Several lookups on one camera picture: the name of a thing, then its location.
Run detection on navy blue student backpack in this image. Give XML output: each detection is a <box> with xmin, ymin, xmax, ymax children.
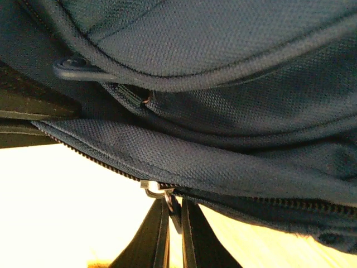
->
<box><xmin>1</xmin><ymin>1</ymin><xmax>356</xmax><ymax>254</ymax></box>

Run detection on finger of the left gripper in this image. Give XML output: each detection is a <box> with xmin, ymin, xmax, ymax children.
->
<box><xmin>1</xmin><ymin>63</ymin><xmax>81</xmax><ymax>148</ymax></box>

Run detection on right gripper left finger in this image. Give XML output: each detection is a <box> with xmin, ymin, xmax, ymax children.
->
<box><xmin>109</xmin><ymin>199</ymin><xmax>170</xmax><ymax>268</ymax></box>

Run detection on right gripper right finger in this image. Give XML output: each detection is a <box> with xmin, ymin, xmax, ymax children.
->
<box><xmin>181</xmin><ymin>199</ymin><xmax>241</xmax><ymax>268</ymax></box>

